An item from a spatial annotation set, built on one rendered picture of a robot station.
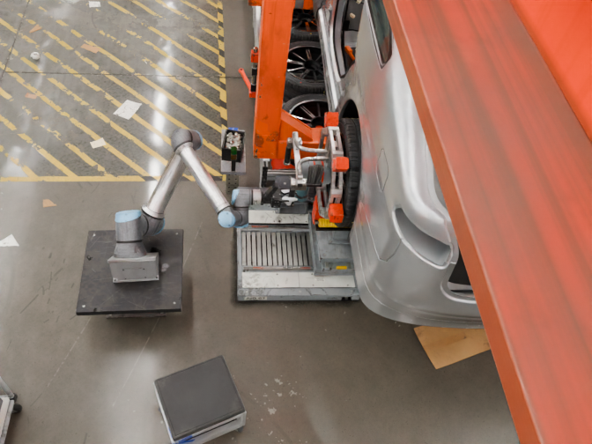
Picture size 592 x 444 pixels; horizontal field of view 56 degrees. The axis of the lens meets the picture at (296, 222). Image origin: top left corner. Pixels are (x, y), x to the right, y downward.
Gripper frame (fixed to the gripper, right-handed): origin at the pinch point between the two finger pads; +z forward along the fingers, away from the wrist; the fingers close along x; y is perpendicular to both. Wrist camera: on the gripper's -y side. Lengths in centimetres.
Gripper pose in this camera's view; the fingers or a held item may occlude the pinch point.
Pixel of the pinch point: (295, 195)
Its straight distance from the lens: 325.5
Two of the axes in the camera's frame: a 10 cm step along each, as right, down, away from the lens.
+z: 9.9, 0.1, 1.3
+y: -1.1, 6.2, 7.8
